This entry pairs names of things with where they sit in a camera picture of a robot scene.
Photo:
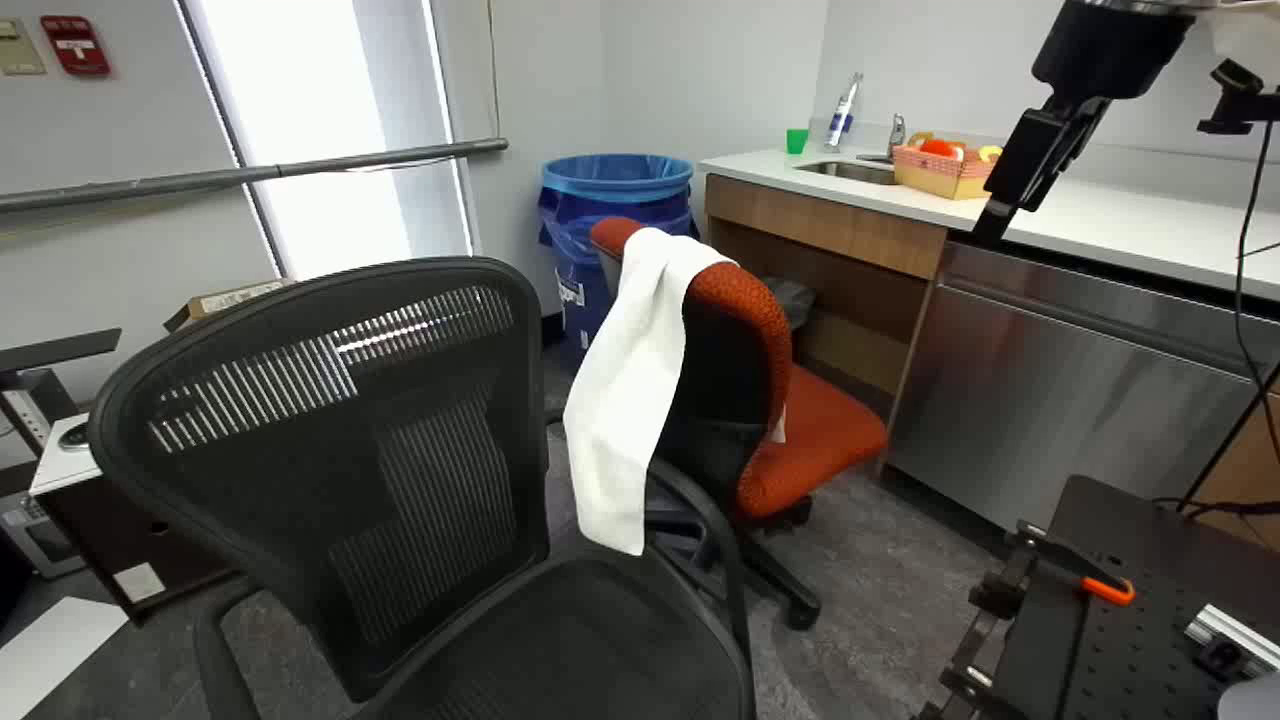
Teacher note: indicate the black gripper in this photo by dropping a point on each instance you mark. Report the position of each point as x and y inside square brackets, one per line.
[1115, 48]

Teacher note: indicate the white waffle cloth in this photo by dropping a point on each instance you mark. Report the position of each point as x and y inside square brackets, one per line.
[626, 386]

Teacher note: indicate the orange upholstered office chair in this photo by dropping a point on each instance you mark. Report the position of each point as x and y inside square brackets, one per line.
[818, 428]

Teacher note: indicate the black mesh office chair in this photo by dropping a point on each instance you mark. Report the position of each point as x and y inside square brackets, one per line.
[401, 506]

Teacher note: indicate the tan box of fruit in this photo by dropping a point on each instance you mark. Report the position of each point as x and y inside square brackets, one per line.
[942, 172]

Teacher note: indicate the metal sink faucet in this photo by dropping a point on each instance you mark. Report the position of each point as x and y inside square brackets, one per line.
[895, 136]

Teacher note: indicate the steel sink basin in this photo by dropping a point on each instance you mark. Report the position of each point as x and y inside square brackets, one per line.
[844, 168]

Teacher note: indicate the spray bottle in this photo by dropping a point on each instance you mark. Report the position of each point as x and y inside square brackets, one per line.
[840, 117]

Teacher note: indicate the stainless steel cabinet front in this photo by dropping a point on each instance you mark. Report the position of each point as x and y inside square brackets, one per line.
[1054, 386]

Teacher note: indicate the wooden counter white top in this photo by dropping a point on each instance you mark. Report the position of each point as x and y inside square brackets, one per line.
[826, 230]

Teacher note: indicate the green plastic cup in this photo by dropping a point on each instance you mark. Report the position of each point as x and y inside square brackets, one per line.
[798, 143]

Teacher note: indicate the small bin clear liner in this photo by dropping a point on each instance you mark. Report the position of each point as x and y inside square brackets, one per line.
[798, 300]

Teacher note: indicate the blue trash bin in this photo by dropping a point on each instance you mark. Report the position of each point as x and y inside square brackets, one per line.
[612, 183]

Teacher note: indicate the aluminium extrusion bar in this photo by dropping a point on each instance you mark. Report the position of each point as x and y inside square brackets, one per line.
[1234, 639]

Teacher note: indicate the red fire alarm sign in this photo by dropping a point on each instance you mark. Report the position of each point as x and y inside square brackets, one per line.
[73, 44]

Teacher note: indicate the dark low cabinet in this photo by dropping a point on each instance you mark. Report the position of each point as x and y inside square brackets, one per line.
[124, 540]

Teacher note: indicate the white floor board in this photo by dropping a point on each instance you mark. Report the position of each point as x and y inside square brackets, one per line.
[47, 654]

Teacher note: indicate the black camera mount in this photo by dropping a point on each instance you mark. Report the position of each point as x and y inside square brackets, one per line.
[1234, 99]

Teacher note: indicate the grey wall rail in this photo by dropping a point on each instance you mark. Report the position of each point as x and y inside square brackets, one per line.
[242, 172]

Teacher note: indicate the beige wall plate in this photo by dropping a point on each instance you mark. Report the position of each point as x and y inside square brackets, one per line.
[19, 48]

